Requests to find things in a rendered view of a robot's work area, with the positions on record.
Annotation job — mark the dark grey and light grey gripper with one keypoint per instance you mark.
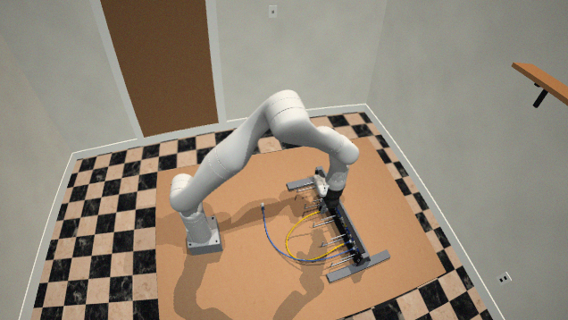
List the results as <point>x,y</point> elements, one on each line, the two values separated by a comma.
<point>329,190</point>

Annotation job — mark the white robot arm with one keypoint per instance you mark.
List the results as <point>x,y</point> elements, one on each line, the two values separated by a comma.
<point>289,123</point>

